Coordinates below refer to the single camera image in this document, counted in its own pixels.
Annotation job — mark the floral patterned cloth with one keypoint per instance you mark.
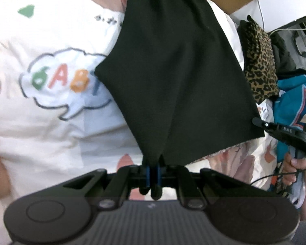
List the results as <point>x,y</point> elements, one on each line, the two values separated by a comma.
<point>246,162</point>

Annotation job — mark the person's right hand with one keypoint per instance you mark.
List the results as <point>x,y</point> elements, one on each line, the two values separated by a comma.
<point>291,166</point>

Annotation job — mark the leopard print garment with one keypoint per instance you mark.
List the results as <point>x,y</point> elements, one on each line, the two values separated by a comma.
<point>259,61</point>

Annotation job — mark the teal patterned garment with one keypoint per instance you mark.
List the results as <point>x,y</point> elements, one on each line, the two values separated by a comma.
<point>290,111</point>

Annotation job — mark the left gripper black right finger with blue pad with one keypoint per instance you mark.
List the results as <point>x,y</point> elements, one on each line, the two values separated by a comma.
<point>237,210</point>

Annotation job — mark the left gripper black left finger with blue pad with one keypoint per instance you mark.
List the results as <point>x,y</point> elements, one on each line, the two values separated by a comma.
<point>63,212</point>

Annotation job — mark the white cartoon print bedsheet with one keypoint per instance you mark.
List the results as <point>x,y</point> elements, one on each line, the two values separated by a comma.
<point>57,121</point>

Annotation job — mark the black knit garment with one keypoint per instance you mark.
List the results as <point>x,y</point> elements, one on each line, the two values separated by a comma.
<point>178,84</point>

